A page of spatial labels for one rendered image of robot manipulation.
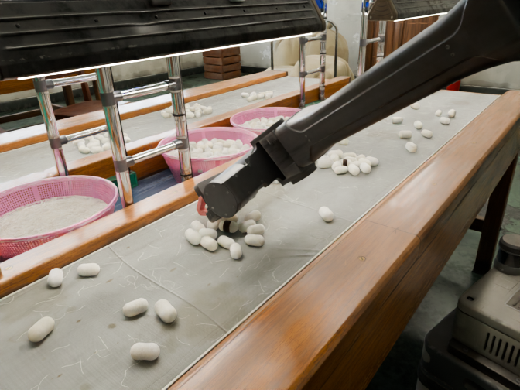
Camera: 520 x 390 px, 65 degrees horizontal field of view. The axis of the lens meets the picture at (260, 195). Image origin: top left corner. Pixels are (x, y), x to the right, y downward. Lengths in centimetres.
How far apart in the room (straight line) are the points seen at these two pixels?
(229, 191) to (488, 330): 70
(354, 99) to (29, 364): 46
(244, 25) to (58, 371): 53
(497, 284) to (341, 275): 63
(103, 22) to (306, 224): 44
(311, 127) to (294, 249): 25
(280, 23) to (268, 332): 51
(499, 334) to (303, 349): 65
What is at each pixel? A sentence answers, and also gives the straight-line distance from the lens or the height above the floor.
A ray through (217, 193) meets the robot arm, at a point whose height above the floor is 87.
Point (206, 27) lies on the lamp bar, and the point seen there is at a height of 107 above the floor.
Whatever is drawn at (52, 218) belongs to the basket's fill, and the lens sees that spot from 89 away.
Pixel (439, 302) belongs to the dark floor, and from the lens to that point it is 182.
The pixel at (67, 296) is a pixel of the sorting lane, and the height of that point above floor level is 74.
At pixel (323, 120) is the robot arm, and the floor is 98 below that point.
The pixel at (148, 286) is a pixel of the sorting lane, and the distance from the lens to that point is 62.
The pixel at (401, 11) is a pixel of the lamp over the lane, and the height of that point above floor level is 106.
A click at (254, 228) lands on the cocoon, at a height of 76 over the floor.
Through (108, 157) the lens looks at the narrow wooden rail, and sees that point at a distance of 109.
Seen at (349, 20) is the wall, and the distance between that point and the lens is 601.
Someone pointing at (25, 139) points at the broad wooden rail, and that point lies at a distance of 138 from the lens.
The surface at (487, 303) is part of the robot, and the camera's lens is 107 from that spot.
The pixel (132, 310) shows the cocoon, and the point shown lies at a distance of 56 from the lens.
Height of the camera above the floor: 110
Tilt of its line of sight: 25 degrees down
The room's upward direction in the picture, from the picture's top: 2 degrees counter-clockwise
